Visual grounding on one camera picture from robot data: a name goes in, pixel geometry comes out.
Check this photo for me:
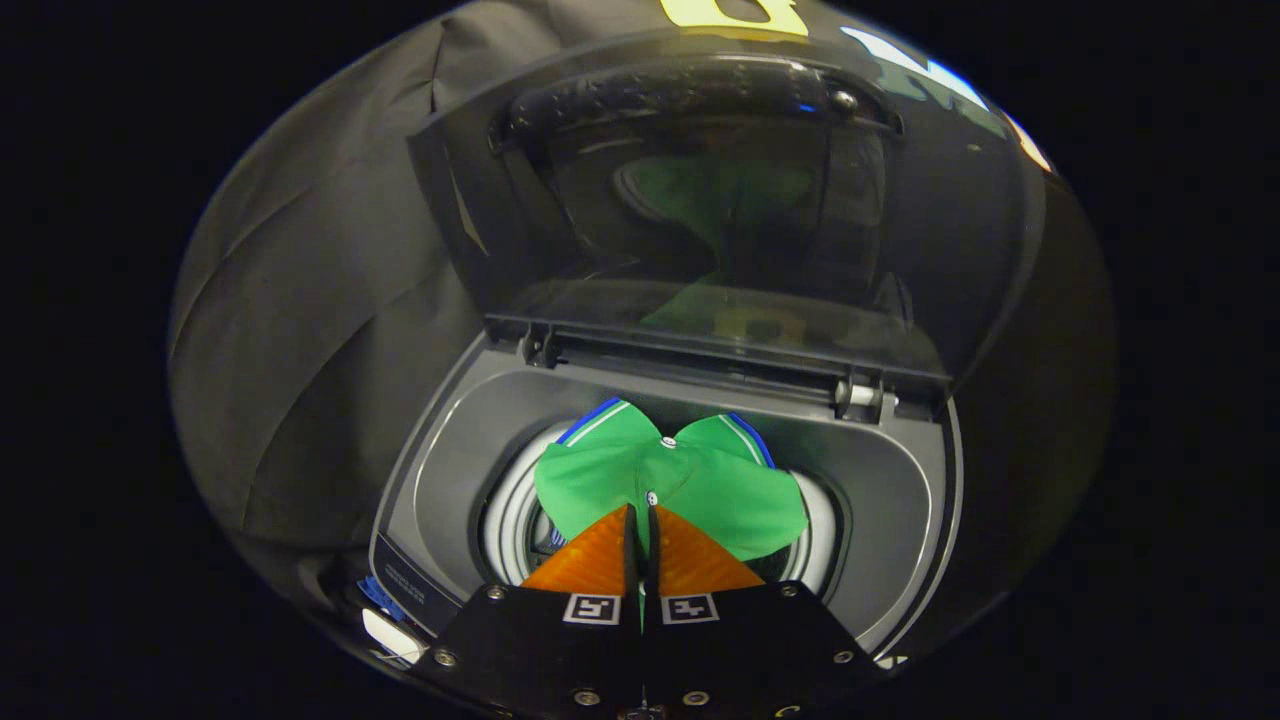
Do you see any green polo shirt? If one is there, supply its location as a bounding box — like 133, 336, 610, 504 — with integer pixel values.
533, 397, 809, 626

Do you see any dark transparent washing machine lid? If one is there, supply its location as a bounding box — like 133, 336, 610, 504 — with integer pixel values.
405, 25, 1049, 391

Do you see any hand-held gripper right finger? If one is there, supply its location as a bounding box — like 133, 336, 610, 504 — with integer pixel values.
640, 503, 886, 720

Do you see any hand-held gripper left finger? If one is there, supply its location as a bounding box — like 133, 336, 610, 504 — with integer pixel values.
405, 503, 643, 720

